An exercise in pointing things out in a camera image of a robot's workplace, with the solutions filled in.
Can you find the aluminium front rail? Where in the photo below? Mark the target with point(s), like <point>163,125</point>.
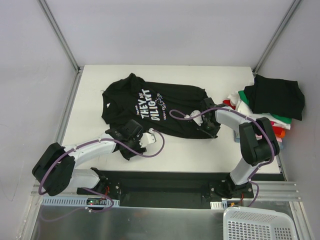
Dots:
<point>283,191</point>

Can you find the aluminium frame post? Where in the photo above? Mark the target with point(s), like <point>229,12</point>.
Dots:
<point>59,34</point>
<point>289,14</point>

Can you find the orange t-shirt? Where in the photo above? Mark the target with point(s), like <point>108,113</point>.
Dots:
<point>279,132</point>

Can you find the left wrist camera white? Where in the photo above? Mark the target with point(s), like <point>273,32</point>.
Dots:
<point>147,138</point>

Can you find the red t-shirt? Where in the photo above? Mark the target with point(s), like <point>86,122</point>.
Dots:
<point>228,103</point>

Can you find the slotted cable duct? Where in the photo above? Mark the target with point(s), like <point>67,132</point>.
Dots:
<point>79,202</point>
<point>218,205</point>

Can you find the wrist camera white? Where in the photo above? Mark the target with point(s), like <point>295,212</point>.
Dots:
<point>147,138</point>
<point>195,116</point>

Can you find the left aluminium frame post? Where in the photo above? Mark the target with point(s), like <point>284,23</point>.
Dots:
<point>59,34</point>

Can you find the black printed t-shirt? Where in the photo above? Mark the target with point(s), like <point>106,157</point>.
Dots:
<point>150,103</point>

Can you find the white plastic basket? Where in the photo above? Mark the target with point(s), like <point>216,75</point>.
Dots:
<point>247,223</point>

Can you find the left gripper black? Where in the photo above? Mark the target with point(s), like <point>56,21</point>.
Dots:
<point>136,144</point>

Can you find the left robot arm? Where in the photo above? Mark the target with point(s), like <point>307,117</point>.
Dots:
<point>57,168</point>

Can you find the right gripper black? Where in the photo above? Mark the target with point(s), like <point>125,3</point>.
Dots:
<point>208,125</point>

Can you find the black folded t-shirt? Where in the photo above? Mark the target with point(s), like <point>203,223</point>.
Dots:
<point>275,96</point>

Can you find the right slotted cable duct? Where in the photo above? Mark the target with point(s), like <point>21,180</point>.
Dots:
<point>218,205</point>

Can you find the left slotted cable duct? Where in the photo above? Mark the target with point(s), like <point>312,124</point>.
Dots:
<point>79,202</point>

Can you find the right aluminium frame post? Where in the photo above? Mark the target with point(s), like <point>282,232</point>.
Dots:
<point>289,14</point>

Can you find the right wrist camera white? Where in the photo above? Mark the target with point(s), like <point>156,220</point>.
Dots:
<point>195,116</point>

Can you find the white t-shirt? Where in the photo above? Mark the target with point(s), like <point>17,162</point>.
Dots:
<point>234,98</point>

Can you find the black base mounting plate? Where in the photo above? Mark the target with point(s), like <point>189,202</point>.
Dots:
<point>178,190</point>

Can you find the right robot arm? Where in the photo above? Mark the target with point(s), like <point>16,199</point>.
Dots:
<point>258,143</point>

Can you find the pink t-shirt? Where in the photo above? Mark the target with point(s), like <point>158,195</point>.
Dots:
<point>279,140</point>

